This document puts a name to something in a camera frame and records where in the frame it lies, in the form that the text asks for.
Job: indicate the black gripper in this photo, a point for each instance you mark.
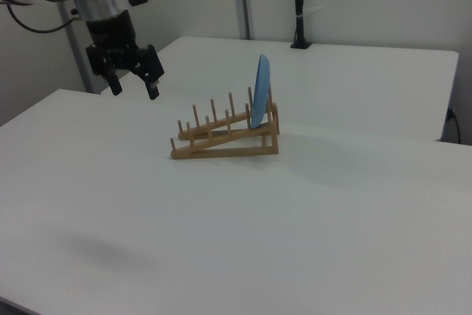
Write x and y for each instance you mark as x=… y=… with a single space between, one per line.
x=110 y=31

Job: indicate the blue plate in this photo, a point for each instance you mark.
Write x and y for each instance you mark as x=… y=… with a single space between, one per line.
x=262 y=90

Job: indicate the wooden plate rack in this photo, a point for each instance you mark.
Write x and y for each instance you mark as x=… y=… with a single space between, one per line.
x=228 y=141

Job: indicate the black pole with clamp base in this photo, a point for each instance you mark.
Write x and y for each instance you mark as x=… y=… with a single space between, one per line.
x=299 y=5

